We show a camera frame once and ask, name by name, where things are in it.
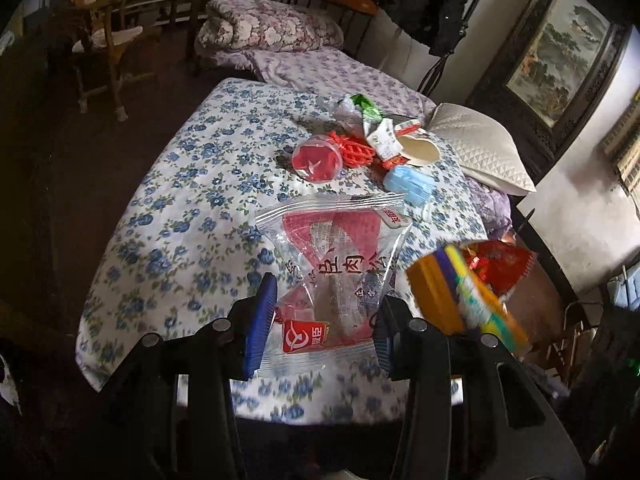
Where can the purple floral blanket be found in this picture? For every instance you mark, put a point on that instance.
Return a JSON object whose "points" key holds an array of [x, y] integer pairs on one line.
{"points": [[330, 73]]}

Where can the white quilted pillow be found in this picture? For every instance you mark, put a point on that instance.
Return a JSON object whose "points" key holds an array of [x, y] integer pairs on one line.
{"points": [[485, 150]]}

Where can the cream paper bowl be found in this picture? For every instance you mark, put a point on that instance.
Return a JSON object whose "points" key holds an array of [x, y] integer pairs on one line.
{"points": [[418, 150]]}

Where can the small red snack packet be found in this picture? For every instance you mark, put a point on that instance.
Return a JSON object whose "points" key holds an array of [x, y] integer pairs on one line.
{"points": [[397, 160]]}

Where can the green white snack bag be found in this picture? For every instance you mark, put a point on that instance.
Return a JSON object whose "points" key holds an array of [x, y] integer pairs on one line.
{"points": [[357, 115]]}

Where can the clear red snack bag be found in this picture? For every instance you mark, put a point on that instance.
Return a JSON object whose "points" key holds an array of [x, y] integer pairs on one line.
{"points": [[339, 253]]}

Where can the blue floral bed sheet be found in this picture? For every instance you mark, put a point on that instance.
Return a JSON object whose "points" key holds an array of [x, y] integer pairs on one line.
{"points": [[186, 248]]}

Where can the light blue plastic wrapper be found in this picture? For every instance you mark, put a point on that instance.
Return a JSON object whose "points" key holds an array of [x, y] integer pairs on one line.
{"points": [[417, 186]]}

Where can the framed landscape painting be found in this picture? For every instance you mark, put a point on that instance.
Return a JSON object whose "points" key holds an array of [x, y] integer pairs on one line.
{"points": [[551, 73]]}

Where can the red foam fruit net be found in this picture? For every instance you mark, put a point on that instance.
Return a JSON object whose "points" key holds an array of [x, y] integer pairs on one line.
{"points": [[354, 151]]}

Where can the red white cigarette box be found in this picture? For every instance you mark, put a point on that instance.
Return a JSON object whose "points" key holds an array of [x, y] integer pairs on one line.
{"points": [[407, 126]]}

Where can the folded dark floral quilt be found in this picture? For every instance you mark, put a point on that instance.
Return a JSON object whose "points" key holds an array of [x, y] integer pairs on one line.
{"points": [[238, 25]]}

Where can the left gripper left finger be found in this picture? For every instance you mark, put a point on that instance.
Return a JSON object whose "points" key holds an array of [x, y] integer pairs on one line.
{"points": [[170, 400]]}

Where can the red plastic cup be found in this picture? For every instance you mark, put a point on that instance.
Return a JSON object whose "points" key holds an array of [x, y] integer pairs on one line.
{"points": [[317, 159]]}

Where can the wooden chair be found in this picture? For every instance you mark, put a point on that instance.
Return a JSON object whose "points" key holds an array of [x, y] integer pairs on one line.
{"points": [[105, 57]]}

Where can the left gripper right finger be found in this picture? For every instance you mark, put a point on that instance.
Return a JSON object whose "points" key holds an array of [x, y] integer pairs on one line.
{"points": [[472, 411]]}

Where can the red foil snack bag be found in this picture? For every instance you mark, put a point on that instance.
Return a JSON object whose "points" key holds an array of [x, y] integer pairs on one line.
{"points": [[500, 266]]}

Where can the purple clothes pile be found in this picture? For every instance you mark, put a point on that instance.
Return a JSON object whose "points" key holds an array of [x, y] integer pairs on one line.
{"points": [[493, 206]]}

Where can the yellow purple striped bag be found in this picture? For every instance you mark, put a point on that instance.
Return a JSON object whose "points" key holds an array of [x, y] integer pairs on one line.
{"points": [[452, 297]]}

